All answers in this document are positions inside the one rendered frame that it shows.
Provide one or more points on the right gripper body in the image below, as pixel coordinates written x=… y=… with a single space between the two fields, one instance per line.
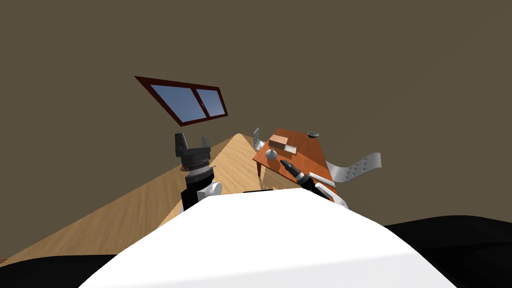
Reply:
x=291 y=168

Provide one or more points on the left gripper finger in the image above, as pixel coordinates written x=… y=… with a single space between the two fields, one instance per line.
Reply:
x=180 y=141
x=205 y=142

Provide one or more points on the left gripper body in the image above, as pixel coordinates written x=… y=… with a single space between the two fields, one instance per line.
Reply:
x=194 y=155

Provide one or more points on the grey flat book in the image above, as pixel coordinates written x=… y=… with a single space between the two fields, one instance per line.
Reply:
x=290 y=149

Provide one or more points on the brown wooden table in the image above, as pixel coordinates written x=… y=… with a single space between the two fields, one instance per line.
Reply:
x=310 y=156

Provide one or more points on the brown box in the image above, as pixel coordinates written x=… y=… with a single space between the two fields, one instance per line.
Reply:
x=278 y=141

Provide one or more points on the white flat bar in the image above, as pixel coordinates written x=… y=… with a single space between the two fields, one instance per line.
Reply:
x=322 y=179

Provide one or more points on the dark grey bowl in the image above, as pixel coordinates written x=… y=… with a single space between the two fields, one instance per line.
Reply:
x=313 y=134

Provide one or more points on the red-framed window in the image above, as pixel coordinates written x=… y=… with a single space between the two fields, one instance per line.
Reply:
x=188 y=100

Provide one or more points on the grey chair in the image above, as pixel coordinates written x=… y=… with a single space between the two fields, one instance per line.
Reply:
x=258 y=140
x=354 y=168

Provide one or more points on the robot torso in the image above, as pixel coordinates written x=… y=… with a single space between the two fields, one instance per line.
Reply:
x=272 y=240

